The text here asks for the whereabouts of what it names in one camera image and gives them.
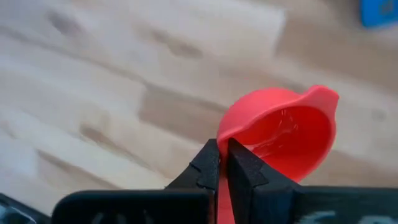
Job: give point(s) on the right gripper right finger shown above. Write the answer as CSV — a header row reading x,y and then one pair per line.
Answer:
x,y
311,205

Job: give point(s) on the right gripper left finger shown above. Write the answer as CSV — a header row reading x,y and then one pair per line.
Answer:
x,y
140,207

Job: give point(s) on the red measuring cup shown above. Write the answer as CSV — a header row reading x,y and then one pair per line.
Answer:
x,y
280,130

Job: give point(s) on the blue measuring cup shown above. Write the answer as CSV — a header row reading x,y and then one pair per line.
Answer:
x,y
379,12

